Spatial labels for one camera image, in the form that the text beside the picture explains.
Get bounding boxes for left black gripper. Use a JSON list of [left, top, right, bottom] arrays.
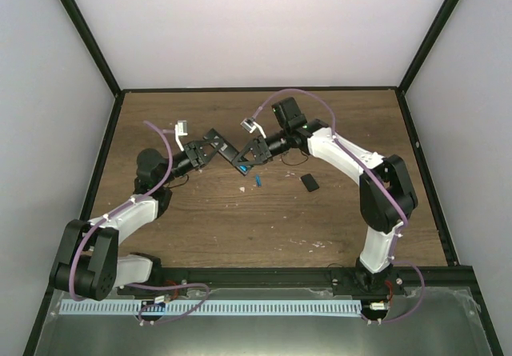
[[159, 138, 223, 186]]

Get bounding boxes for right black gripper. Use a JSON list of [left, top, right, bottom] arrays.
[[234, 129, 290, 167]]

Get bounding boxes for black remote control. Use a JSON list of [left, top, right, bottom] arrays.
[[203, 128, 251, 176]]

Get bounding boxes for black battery cover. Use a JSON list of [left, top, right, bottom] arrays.
[[301, 174, 319, 192]]

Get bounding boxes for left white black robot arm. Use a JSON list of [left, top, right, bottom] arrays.
[[49, 138, 224, 301]]

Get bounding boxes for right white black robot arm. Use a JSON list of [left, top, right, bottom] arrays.
[[232, 97, 418, 294]]

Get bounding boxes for metal sheet front panel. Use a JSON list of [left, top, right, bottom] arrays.
[[35, 287, 491, 355]]

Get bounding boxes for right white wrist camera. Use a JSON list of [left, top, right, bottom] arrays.
[[240, 118, 266, 138]]

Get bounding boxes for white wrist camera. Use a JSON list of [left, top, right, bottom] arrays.
[[174, 120, 188, 151], [240, 118, 266, 138]]

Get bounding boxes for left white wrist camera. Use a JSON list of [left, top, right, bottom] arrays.
[[174, 120, 188, 151]]

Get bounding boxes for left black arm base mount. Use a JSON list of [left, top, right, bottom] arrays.
[[117, 268, 186, 298]]

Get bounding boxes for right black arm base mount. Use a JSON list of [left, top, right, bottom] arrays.
[[327, 266, 403, 297]]

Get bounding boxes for light blue slotted cable duct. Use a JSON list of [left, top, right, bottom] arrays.
[[58, 299, 362, 317]]

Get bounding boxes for black aluminium frame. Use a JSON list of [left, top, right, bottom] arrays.
[[23, 0, 503, 355]]

